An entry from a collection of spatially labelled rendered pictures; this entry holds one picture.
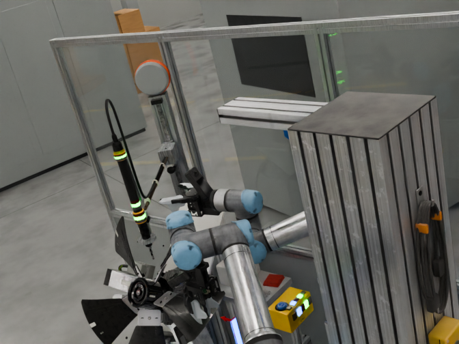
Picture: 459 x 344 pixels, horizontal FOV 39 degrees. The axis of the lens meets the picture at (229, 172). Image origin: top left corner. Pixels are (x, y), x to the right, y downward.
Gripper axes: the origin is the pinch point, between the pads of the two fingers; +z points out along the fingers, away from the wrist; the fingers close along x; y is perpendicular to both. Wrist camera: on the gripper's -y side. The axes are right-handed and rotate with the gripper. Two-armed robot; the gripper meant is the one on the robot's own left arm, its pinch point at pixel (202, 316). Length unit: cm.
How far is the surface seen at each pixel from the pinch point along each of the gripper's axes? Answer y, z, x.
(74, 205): -427, 144, 218
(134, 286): -62, 19, 21
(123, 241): -78, 9, 34
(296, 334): -13, 51, 53
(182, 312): -37.1, 24.6, 20.9
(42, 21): -532, -26, 320
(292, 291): -16, 36, 60
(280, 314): -13, 36, 47
